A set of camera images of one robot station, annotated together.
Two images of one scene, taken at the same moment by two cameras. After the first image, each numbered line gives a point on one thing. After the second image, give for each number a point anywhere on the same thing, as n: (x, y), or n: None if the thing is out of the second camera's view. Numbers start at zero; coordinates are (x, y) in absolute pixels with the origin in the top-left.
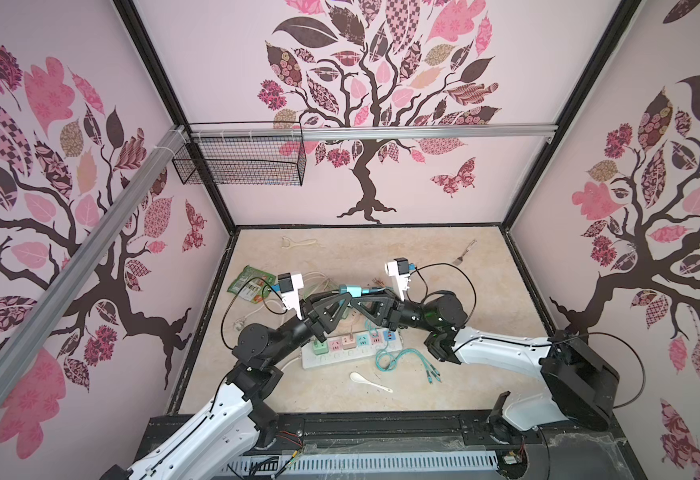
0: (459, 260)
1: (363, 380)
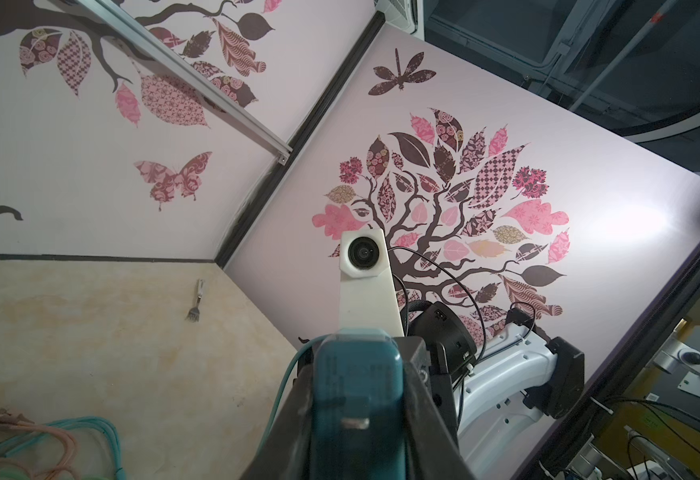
0: (194, 314)
1: None
